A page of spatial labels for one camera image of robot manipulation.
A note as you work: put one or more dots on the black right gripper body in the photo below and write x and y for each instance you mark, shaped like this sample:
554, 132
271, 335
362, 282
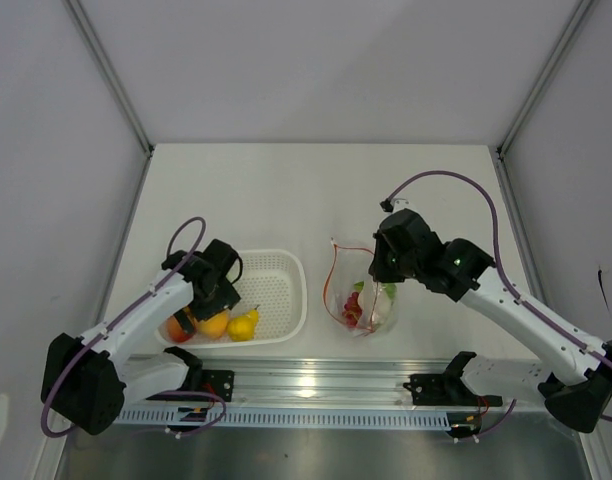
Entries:
390, 267

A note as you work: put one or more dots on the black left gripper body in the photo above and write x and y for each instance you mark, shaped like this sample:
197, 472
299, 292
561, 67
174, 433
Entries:
221, 297

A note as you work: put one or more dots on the orange fruit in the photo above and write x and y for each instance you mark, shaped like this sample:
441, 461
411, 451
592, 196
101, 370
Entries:
215, 327

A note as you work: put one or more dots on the white cauliflower with leaves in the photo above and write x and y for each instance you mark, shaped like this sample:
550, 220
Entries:
378, 302

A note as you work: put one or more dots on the clear zip top bag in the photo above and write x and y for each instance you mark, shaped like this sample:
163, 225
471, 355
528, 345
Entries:
350, 264

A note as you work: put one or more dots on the red grape bunch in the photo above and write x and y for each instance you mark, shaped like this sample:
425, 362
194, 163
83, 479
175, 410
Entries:
352, 312

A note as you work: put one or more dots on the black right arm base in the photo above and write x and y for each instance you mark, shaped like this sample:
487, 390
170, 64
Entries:
441, 390

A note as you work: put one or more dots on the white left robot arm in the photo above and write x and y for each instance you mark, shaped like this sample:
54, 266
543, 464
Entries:
118, 338

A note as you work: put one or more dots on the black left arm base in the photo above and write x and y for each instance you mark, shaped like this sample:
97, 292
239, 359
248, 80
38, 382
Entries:
208, 403

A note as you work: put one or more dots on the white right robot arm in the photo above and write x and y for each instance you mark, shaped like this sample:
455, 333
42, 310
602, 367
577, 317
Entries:
572, 376

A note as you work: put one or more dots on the red peach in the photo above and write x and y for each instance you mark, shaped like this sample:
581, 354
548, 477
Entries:
175, 339

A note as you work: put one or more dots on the yellow lemon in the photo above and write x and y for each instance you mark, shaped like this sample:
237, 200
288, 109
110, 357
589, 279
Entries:
241, 329

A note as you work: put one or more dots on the white perforated plastic basket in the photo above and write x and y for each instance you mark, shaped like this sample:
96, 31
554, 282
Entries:
273, 282

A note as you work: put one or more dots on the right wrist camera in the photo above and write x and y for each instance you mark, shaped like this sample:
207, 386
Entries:
393, 202

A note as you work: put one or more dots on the aluminium rail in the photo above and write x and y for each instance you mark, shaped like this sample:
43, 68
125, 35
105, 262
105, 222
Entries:
311, 375

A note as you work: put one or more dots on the slotted cable duct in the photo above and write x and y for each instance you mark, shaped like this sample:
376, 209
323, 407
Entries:
242, 416

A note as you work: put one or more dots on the left aluminium frame post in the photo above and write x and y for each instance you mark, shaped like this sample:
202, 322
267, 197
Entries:
98, 53

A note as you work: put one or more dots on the aluminium frame post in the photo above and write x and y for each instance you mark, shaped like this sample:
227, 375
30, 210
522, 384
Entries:
557, 54
98, 53

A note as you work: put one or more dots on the right aluminium frame post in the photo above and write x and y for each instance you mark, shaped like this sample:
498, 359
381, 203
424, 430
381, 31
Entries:
557, 54

